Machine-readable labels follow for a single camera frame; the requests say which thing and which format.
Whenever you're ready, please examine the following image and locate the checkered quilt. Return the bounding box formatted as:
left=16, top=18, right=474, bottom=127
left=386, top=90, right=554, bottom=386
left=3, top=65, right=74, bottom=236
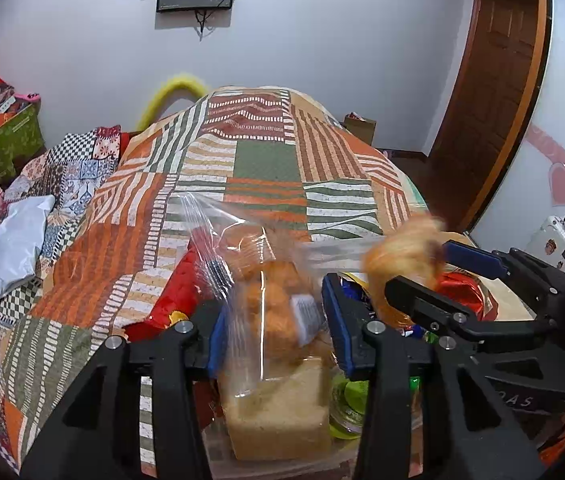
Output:
left=0, top=125, right=123, bottom=431

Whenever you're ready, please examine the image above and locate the brown cardboard box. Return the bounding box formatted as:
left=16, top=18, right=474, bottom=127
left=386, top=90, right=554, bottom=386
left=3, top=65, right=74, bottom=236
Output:
left=343, top=112, right=377, bottom=148

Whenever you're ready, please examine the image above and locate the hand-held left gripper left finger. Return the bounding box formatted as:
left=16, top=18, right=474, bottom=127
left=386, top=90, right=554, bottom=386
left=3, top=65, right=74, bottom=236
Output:
left=20, top=300, right=230, bottom=480

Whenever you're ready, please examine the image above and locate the blue snack packet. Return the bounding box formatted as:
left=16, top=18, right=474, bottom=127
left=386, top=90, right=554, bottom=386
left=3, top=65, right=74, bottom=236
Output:
left=339, top=272, right=378, bottom=313

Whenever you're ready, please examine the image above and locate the patchwork blanket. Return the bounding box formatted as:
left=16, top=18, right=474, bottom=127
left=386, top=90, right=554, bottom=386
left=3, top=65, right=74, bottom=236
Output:
left=0, top=85, right=565, bottom=480

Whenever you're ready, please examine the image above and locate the red snack packet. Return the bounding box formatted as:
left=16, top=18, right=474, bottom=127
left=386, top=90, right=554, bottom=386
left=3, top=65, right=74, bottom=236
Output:
left=122, top=247, right=223, bottom=343

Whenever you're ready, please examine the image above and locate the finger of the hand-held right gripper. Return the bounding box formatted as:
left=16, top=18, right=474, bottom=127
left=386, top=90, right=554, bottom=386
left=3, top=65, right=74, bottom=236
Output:
left=442, top=239, right=565, bottom=311
left=383, top=274, right=558, bottom=356

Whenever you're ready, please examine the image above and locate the black cable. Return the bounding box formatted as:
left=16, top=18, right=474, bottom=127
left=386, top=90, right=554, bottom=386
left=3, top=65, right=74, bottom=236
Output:
left=194, top=7, right=214, bottom=38

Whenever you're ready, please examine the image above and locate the yellow curved hoop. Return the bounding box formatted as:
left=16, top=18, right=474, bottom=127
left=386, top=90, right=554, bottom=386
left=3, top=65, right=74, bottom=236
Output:
left=136, top=74, right=209, bottom=131

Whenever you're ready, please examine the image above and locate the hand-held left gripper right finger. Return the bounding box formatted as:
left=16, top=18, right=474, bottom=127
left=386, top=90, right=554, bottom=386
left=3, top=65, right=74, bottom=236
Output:
left=321, top=272, right=545, bottom=480

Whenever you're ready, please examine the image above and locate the clear packet of yellow snacks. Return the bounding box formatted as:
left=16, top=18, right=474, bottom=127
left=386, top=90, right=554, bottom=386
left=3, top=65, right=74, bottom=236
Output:
left=362, top=214, right=447, bottom=306

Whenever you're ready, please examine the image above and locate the clear zip bag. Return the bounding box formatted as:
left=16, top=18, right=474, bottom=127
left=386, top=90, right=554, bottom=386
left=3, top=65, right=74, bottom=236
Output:
left=177, top=192, right=423, bottom=480

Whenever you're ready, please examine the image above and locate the green lidded jar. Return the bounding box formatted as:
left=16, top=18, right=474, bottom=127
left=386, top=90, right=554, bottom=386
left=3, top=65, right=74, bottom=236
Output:
left=329, top=377, right=372, bottom=440

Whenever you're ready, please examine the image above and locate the golden puff snack packet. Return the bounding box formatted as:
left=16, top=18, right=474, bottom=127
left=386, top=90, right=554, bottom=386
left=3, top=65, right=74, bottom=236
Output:
left=235, top=257, right=328, bottom=361

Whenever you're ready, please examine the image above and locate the white suitcase with stickers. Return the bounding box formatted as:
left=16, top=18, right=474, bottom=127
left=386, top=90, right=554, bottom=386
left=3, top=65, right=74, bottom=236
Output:
left=525, top=215, right=565, bottom=277

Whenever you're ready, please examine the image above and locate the wooden door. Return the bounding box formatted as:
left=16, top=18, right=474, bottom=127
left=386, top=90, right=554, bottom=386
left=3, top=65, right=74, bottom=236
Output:
left=422, top=0, right=553, bottom=233

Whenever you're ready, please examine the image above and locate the white plastic bag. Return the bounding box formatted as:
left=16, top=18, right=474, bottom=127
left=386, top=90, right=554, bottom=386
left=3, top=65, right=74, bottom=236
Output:
left=0, top=194, right=57, bottom=311

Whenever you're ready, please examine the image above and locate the orange-red chip bag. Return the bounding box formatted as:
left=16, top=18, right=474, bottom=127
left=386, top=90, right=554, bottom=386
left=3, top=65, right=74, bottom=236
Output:
left=435, top=267, right=498, bottom=323

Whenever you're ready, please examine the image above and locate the green cardboard box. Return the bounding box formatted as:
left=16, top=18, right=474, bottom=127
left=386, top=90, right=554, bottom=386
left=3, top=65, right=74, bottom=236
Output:
left=0, top=102, right=46, bottom=181

